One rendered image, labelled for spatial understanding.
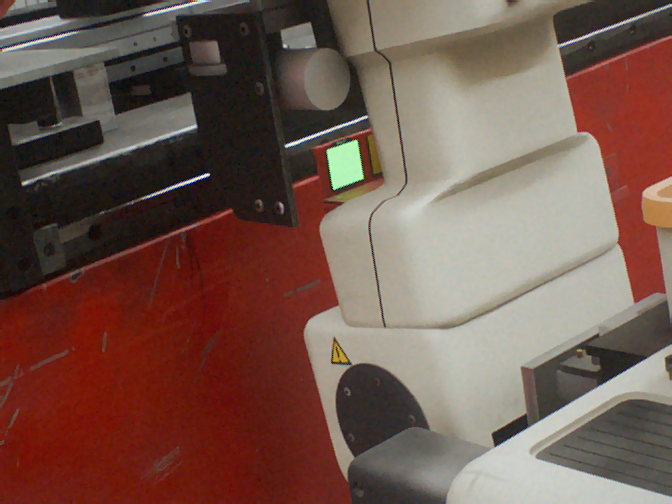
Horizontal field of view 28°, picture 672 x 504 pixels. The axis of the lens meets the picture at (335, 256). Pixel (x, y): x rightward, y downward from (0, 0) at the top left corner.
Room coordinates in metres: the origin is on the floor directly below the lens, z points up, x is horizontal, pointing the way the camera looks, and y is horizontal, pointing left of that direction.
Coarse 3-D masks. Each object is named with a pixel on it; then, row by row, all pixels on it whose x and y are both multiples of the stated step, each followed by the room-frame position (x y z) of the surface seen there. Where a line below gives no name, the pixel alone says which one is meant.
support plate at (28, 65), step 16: (96, 48) 1.34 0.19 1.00; (112, 48) 1.31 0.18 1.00; (0, 64) 1.34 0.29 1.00; (16, 64) 1.31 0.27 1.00; (32, 64) 1.29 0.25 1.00; (48, 64) 1.27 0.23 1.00; (64, 64) 1.27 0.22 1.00; (80, 64) 1.29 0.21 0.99; (0, 80) 1.22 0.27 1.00; (16, 80) 1.24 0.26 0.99
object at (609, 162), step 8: (608, 160) 2.09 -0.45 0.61; (608, 168) 2.09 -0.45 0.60; (616, 168) 2.11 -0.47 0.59; (608, 176) 2.09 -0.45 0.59; (616, 176) 2.11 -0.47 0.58; (608, 184) 2.09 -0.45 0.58; (616, 184) 2.10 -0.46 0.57; (616, 192) 2.07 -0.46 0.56; (624, 192) 2.09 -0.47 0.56; (616, 200) 2.07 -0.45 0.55
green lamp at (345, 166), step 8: (352, 144) 1.50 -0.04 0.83; (328, 152) 1.48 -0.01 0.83; (336, 152) 1.49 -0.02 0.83; (344, 152) 1.49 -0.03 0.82; (352, 152) 1.50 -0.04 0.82; (336, 160) 1.48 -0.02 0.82; (344, 160) 1.49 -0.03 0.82; (352, 160) 1.50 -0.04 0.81; (336, 168) 1.48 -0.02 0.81; (344, 168) 1.49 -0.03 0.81; (352, 168) 1.50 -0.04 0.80; (360, 168) 1.51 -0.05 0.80; (336, 176) 1.48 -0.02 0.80; (344, 176) 1.49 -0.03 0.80; (352, 176) 1.50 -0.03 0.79; (360, 176) 1.50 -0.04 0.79; (336, 184) 1.48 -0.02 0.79; (344, 184) 1.49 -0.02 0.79
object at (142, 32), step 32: (192, 0) 2.06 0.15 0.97; (224, 0) 2.10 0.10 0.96; (0, 32) 1.91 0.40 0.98; (32, 32) 1.86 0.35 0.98; (64, 32) 1.90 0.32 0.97; (96, 32) 1.93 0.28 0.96; (128, 32) 1.97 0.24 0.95; (160, 32) 2.01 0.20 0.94; (128, 64) 1.96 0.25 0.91; (160, 64) 2.00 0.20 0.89
